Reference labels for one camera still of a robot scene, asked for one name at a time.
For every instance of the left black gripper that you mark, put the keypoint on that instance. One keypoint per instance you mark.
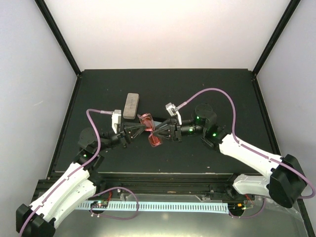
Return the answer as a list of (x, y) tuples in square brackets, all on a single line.
[(129, 135)]

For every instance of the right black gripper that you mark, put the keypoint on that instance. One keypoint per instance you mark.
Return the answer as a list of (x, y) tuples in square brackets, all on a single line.
[(174, 131)]

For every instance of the red thin-frame glasses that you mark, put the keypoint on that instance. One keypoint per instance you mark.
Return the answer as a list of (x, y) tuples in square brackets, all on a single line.
[(148, 122)]

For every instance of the grey glasses case green lining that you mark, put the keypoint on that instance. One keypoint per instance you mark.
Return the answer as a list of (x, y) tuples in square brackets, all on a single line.
[(131, 105)]

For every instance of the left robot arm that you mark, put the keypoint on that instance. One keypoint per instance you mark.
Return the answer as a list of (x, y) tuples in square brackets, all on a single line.
[(79, 182)]

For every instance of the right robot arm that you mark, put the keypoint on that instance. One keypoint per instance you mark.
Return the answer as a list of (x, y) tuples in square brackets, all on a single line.
[(280, 178)]

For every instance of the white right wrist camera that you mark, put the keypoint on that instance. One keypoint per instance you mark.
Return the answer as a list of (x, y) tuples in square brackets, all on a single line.
[(173, 111)]

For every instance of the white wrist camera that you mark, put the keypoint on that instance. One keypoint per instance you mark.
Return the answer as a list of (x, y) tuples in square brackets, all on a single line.
[(116, 120), (173, 111)]

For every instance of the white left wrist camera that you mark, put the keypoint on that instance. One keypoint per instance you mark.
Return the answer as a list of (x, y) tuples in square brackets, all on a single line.
[(116, 120)]

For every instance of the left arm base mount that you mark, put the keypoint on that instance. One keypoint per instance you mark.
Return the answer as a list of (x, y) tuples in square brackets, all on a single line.
[(103, 197)]

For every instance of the white slotted cable duct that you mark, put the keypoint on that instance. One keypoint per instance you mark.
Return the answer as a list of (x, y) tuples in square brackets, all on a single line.
[(150, 206)]

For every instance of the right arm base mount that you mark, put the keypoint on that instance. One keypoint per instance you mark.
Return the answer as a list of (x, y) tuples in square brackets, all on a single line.
[(237, 203)]

